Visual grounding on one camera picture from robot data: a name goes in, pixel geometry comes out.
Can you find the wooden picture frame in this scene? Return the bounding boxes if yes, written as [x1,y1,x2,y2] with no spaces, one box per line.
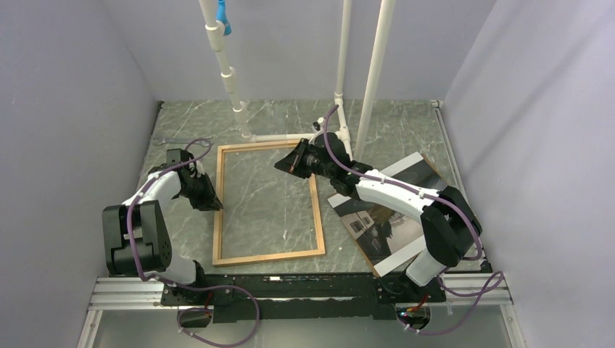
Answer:
[212,140,326,267]

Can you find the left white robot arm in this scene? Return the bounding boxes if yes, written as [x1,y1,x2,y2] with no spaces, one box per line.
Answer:
[102,149,223,305]

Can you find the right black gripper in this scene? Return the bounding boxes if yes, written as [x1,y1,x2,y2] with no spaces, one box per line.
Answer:
[274,138,334,180]

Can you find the white PVC pipe stand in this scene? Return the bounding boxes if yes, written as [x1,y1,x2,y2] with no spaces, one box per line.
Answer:
[197,0,400,162]

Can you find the grey metal wrench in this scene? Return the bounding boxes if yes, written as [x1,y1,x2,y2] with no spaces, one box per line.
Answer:
[151,136,210,146]

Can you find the blue nozzle on pipe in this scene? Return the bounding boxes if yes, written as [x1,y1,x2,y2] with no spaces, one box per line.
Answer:
[216,0,232,36]

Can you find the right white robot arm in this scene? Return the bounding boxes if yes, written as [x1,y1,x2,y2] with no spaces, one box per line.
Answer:
[274,133,482,301]

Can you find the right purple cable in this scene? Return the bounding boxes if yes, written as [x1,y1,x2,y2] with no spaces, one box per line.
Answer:
[321,104,505,336]

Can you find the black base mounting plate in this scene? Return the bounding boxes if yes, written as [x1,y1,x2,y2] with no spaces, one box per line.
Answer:
[160,272,446,323]

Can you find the glossy photo board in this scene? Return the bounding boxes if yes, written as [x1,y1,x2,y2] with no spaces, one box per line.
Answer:
[328,152,449,276]

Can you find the aluminium rail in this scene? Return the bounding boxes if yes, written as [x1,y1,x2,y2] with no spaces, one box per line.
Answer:
[76,273,527,348]

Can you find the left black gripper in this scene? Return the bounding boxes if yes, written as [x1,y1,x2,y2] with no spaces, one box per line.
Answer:
[178,173,223,212]

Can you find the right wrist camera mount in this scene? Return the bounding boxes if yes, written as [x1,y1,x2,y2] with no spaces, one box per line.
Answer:
[312,117,326,137]

